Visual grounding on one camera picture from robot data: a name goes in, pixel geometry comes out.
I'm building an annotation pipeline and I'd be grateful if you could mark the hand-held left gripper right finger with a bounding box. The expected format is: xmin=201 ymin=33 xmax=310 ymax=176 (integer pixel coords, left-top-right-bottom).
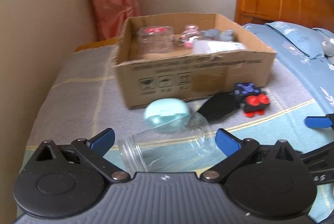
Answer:
xmin=200 ymin=128 xmax=300 ymax=184

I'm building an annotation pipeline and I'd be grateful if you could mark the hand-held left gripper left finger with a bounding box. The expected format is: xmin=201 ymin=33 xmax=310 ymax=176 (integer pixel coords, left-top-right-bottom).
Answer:
xmin=33 ymin=128 xmax=131 ymax=183

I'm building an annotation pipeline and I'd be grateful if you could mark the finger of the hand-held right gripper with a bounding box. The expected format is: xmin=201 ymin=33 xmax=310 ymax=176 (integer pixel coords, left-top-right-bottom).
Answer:
xmin=305 ymin=113 xmax=334 ymax=130
xmin=300 ymin=146 xmax=334 ymax=170

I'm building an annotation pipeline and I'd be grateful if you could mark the clear plastic jar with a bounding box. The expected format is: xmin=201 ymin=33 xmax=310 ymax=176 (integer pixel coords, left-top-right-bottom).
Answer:
xmin=117 ymin=112 xmax=218 ymax=172

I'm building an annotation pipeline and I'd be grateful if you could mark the teal round lid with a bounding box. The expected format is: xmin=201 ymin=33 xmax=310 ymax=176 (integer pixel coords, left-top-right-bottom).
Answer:
xmin=144 ymin=98 xmax=189 ymax=134

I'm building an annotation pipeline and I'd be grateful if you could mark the brown cardboard box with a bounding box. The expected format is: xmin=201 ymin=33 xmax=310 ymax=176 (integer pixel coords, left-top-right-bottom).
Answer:
xmin=112 ymin=13 xmax=277 ymax=110

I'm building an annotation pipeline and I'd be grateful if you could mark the grey elephant toy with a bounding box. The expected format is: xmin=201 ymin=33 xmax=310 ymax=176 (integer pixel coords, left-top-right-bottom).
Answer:
xmin=200 ymin=29 xmax=239 ymax=42

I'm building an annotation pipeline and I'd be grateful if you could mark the round clear red-label container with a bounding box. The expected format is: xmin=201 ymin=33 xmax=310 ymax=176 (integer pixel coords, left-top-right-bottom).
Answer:
xmin=137 ymin=26 xmax=175 ymax=54

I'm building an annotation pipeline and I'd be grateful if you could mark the pink toy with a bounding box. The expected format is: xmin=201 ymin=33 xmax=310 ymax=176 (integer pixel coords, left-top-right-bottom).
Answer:
xmin=179 ymin=24 xmax=200 ymax=48

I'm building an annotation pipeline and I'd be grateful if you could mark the flat black object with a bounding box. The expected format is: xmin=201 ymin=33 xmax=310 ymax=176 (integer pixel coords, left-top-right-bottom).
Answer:
xmin=197 ymin=92 xmax=242 ymax=124

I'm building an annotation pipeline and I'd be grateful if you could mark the blue flower bed sheet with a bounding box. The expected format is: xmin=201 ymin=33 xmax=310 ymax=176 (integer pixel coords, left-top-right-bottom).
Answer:
xmin=241 ymin=23 xmax=334 ymax=116

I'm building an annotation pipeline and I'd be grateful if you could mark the black red blue cube toy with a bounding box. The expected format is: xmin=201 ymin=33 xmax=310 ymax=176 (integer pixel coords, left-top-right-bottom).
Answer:
xmin=233 ymin=83 xmax=270 ymax=118

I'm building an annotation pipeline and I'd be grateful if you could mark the checked table cloth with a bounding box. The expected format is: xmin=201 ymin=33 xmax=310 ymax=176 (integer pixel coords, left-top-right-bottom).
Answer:
xmin=17 ymin=43 xmax=334 ymax=216

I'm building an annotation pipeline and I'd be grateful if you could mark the grey plush toy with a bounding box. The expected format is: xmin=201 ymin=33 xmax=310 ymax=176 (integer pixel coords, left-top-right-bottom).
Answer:
xmin=321 ymin=38 xmax=334 ymax=65

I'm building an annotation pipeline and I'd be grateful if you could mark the blue flower pillow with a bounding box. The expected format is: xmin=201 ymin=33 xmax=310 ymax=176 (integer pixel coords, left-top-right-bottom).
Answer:
xmin=265 ymin=21 xmax=334 ymax=59

